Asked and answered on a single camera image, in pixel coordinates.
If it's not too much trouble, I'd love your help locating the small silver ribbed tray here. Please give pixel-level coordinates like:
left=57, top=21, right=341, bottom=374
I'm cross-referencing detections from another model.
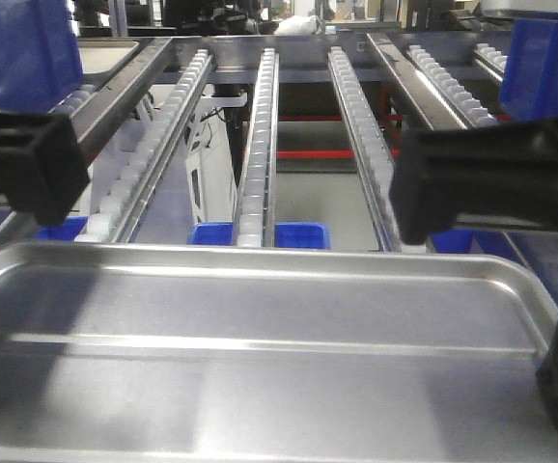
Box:
left=0, top=243, right=558, bottom=462

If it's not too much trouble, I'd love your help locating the beige tray far left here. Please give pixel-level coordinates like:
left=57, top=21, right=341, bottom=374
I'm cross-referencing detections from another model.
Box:
left=78, top=40, right=139, bottom=79

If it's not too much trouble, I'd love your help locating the white machine below shelf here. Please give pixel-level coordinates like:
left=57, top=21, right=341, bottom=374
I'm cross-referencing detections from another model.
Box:
left=185, top=109, right=237, bottom=224

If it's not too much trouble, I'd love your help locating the far left roller track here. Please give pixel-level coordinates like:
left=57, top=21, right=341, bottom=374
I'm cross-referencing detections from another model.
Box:
left=50, top=84, right=96, bottom=116

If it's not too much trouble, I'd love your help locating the blue bin lower right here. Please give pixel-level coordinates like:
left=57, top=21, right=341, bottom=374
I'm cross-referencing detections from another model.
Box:
left=430, top=230, right=558, bottom=306

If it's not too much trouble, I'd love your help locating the far right roller track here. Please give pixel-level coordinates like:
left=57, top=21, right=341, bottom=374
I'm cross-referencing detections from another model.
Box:
left=406, top=44, right=499, bottom=128

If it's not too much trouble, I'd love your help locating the left white roller track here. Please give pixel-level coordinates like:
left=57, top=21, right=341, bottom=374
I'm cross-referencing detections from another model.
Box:
left=74, top=48, right=212, bottom=243

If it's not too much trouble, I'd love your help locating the white roller track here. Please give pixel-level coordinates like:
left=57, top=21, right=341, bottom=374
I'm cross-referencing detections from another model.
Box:
left=233, top=48, right=280, bottom=248
left=328, top=46, right=428, bottom=254
left=74, top=48, right=212, bottom=243

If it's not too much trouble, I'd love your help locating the blue bin upper right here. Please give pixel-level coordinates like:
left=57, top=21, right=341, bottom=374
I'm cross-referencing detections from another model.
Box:
left=499, top=18, right=558, bottom=121

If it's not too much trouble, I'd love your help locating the blue bin upper left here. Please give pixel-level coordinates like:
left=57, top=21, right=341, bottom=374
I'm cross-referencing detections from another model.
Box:
left=0, top=0, right=83, bottom=113

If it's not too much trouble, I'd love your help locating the right white roller track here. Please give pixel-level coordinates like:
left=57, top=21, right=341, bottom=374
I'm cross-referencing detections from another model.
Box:
left=328, top=46, right=428, bottom=254

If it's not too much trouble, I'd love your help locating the small blue bin below left-centre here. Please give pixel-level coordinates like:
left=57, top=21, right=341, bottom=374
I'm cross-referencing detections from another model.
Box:
left=187, top=222, right=234, bottom=246

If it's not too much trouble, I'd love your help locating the middle white roller track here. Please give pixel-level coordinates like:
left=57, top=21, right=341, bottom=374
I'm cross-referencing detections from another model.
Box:
left=233, top=48, right=280, bottom=248

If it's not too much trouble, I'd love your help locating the small blue bin below centre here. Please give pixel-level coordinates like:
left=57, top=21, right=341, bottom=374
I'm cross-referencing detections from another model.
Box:
left=275, top=222, right=331, bottom=250

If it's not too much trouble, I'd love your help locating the left steel divider rail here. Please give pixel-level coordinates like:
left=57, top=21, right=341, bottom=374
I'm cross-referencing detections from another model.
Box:
left=0, top=38, right=174, bottom=246

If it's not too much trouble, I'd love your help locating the steel divider rail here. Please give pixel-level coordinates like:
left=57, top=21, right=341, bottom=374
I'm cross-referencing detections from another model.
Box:
left=367, top=33, right=469, bottom=130
left=0, top=38, right=174, bottom=246

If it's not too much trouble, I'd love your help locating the right steel divider rail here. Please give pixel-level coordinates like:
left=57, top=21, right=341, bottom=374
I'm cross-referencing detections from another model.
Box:
left=367, top=33, right=469, bottom=130

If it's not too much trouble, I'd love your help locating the red floor frame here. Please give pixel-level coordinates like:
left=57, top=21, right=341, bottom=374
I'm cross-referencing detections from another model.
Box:
left=275, top=81, right=510, bottom=161

